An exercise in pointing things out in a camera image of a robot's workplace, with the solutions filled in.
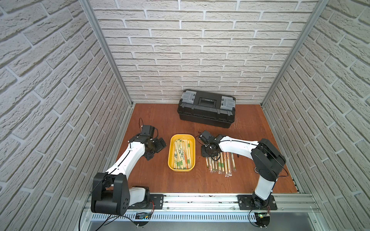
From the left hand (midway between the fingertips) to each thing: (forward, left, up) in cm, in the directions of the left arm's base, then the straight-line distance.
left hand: (162, 146), depth 86 cm
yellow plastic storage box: (-1, -12, -7) cm, 13 cm away
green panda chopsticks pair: (-11, -44, -7) cm, 46 cm away
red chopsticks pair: (-9, -41, -8) cm, 42 cm away
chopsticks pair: (-7, -29, -7) cm, 30 cm away
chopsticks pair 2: (-11, -31, -7) cm, 33 cm away
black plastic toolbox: (+24, -28, +9) cm, 38 cm away
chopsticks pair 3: (-9, -35, -8) cm, 37 cm away
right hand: (-1, -28, -7) cm, 29 cm away
